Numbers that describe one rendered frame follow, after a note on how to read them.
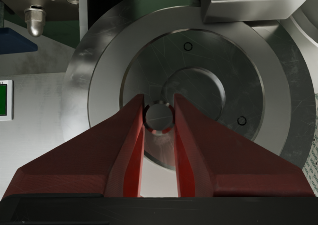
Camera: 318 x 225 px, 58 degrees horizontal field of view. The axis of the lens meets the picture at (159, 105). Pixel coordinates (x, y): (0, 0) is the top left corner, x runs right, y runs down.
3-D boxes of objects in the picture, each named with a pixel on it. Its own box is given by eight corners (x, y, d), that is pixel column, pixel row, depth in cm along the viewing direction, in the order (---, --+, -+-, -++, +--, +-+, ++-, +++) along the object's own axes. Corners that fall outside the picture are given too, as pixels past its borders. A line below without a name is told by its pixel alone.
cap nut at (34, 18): (41, 7, 50) (41, 32, 49) (49, 16, 53) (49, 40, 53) (20, 8, 49) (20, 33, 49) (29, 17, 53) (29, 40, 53)
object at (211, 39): (296, 116, 14) (174, 204, 14) (279, 120, 16) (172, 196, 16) (209, 0, 15) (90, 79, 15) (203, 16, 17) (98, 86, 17)
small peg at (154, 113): (147, 139, 11) (137, 105, 12) (149, 139, 14) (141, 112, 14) (181, 128, 12) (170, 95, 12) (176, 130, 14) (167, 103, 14)
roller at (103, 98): (292, 11, 17) (291, 215, 15) (210, 90, 42) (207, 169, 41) (96, -2, 17) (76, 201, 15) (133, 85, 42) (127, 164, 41)
